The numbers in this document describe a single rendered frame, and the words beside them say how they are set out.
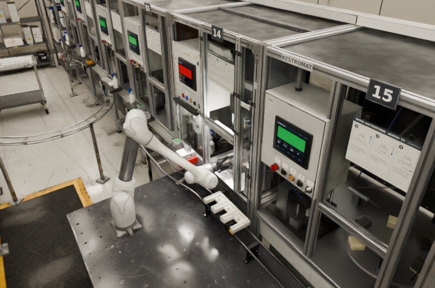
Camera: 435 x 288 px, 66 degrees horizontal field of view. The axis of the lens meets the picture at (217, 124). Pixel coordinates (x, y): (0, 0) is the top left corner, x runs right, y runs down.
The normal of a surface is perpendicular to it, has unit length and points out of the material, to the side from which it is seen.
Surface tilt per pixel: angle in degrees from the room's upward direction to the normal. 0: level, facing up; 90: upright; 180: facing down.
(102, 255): 0
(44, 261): 0
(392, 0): 90
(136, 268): 0
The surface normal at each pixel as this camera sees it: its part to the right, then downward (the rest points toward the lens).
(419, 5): -0.83, 0.28
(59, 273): 0.00, -0.87
